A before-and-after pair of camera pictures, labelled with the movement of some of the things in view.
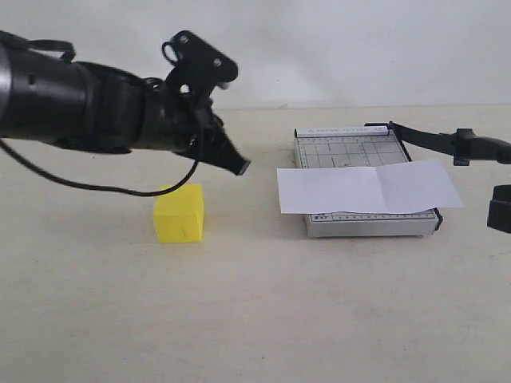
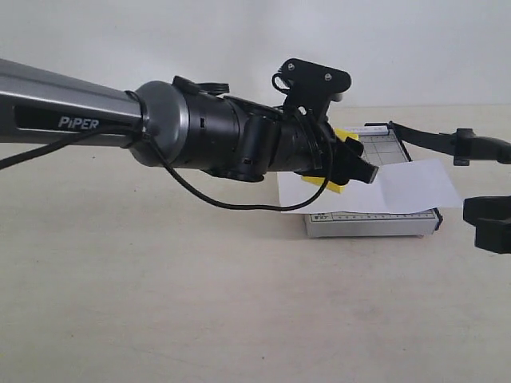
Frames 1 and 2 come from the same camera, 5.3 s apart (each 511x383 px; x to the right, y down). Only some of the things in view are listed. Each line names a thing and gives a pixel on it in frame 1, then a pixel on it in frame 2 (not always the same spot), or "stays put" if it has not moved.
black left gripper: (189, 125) → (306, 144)
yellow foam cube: (179, 215) → (343, 133)
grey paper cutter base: (318, 148) stays put
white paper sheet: (406, 187) stays put
